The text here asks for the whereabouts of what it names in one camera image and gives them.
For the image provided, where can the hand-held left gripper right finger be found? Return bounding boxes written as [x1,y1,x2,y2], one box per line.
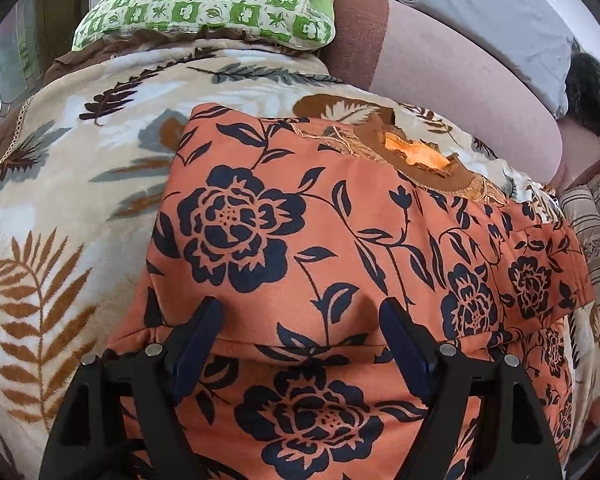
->
[379,297,564,480]

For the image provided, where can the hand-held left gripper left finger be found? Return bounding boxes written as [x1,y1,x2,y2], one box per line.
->
[39,296,224,480]

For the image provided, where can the orange floral garment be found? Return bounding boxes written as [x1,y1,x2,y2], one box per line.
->
[102,102,596,480]

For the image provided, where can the beige leaf print blanket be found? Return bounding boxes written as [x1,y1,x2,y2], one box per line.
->
[0,42,600,480]

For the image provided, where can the striped beige cloth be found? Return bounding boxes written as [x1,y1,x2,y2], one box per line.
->
[559,170,600,311]

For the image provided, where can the pink and brown bedsheet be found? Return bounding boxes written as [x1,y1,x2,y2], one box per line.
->
[325,0,600,196]

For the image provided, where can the grey pillow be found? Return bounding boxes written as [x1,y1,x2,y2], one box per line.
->
[390,0,577,121]

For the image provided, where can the green checkered pillow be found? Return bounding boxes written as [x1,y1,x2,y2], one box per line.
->
[71,0,352,54]

